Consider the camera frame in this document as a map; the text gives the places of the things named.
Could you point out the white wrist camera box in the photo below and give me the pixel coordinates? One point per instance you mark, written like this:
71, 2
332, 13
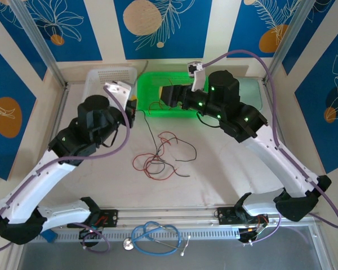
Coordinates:
119, 90
197, 73

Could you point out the black electronics module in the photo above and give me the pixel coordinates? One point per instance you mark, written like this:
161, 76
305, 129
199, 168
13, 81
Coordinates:
90, 234
252, 235

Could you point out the blue stethoscope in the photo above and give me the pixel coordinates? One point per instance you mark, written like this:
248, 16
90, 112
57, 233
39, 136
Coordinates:
169, 246

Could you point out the aluminium corner post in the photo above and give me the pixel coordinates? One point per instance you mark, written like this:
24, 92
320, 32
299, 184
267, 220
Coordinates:
36, 39
290, 39

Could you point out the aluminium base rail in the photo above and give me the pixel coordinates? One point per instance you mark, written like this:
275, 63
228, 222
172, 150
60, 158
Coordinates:
163, 216

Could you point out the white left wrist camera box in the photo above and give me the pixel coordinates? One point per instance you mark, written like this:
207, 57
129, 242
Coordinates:
119, 90

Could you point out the pale green lidded box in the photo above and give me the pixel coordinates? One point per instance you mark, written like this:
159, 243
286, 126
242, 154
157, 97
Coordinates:
250, 92

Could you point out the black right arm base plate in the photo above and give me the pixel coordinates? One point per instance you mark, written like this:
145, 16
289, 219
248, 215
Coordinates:
225, 215

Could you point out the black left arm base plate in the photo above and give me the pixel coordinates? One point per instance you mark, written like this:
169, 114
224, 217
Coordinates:
110, 218

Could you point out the grey metal panel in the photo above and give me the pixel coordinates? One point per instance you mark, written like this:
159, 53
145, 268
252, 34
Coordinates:
101, 261

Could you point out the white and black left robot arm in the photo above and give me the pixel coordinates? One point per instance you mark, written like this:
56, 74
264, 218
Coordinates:
31, 185

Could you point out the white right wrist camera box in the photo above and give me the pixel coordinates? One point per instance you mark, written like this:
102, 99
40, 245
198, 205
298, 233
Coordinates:
197, 73

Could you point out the white plastic basket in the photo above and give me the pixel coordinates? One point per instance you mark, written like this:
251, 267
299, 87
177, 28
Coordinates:
107, 74

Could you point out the aluminium side rail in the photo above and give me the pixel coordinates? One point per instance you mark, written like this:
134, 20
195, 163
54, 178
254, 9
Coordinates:
56, 118

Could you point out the green plastic basket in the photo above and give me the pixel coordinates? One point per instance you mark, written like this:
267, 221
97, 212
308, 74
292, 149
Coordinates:
149, 87

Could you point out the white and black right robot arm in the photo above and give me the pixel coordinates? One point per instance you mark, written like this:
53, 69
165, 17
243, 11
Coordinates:
281, 160

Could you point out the blue foam block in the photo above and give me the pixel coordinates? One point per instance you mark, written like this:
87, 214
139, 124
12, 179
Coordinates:
49, 236

